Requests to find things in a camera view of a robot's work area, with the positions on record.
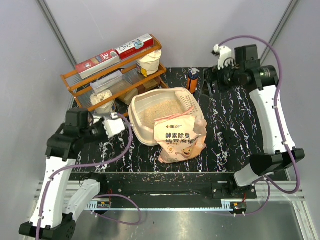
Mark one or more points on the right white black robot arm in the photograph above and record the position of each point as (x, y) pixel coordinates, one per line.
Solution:
(242, 67)

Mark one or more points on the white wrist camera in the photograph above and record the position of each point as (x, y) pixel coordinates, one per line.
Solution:
(113, 124)
(225, 56)

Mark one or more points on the red white box left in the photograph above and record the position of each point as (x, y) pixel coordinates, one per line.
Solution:
(98, 63)

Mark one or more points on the red white box right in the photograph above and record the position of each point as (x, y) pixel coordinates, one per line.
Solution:
(135, 46)

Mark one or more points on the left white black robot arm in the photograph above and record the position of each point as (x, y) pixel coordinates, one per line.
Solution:
(53, 218)

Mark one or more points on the white paper bag upper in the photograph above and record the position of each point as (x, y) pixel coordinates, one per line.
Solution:
(149, 64)

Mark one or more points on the brown box under shelf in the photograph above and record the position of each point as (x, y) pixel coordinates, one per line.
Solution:
(127, 97)

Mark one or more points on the beige plastic litter box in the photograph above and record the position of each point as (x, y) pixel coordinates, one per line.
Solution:
(159, 103)

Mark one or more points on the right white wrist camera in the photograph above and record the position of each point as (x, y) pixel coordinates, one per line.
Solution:
(225, 56)

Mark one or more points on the clear plastic box on shelf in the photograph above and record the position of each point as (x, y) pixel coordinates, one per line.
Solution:
(107, 82)

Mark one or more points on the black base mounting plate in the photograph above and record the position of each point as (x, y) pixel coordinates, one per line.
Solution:
(177, 190)

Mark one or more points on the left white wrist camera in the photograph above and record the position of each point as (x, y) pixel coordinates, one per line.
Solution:
(113, 124)

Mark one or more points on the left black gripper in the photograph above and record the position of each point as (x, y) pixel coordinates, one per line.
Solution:
(106, 136)

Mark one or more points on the red white box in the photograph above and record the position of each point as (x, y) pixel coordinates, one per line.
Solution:
(135, 46)
(98, 63)

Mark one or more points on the orange pump bottle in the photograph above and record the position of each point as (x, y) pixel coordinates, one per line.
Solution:
(192, 80)

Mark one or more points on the orange wooden shelf rack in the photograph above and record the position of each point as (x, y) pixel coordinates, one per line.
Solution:
(84, 95)

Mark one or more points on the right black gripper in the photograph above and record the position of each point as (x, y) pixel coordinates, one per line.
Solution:
(210, 75)

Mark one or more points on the pink cat litter bag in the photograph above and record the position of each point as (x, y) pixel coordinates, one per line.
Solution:
(182, 136)

